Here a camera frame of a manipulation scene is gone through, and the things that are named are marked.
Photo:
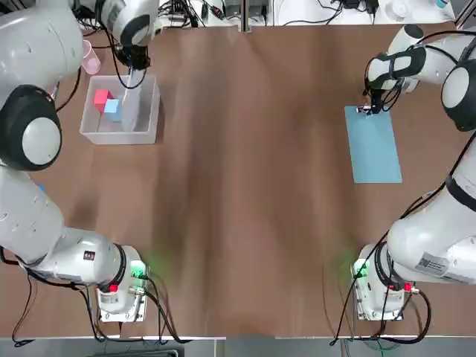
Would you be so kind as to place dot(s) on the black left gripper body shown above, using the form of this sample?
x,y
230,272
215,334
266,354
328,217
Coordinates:
x,y
137,57

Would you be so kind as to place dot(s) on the blue A4 clipboard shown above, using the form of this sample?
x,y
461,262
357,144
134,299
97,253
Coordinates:
x,y
375,148

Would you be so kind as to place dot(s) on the white A4 paper sheet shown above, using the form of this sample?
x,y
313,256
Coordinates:
x,y
132,104

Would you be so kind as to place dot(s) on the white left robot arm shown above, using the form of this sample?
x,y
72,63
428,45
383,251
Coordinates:
x,y
37,223

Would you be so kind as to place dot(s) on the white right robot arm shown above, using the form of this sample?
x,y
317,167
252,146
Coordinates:
x,y
427,238

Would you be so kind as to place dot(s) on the pink translucent cup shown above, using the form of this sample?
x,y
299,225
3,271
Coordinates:
x,y
91,59

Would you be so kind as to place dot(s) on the red cube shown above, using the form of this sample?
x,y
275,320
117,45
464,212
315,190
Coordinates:
x,y
100,99

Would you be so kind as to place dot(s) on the light blue cube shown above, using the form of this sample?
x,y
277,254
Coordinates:
x,y
112,111

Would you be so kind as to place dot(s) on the clear plastic bin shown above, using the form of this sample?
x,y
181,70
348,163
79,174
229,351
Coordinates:
x,y
148,126

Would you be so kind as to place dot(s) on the aluminium frame post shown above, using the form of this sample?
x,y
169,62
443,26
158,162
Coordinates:
x,y
465,15
246,22

